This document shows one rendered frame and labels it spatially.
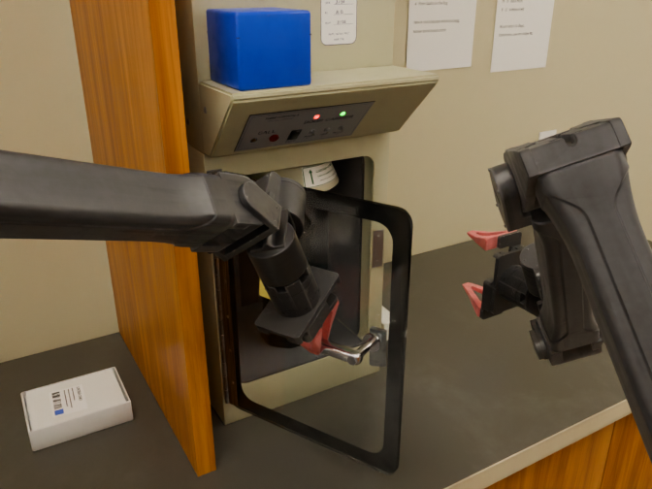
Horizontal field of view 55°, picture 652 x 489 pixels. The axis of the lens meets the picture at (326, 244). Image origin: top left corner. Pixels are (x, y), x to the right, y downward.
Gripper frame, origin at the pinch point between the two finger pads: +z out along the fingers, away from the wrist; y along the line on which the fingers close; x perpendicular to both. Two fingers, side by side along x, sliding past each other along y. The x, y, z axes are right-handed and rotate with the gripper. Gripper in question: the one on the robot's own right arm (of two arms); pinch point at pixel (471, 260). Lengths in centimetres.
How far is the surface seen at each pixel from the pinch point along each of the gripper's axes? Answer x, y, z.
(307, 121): 28.0, 25.9, 5.1
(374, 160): 11.8, 16.1, 12.1
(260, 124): 35.2, 26.5, 4.6
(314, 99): 28.7, 29.6, 1.6
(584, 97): -95, 8, 55
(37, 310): 64, -18, 55
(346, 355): 33.6, 1.0, -14.1
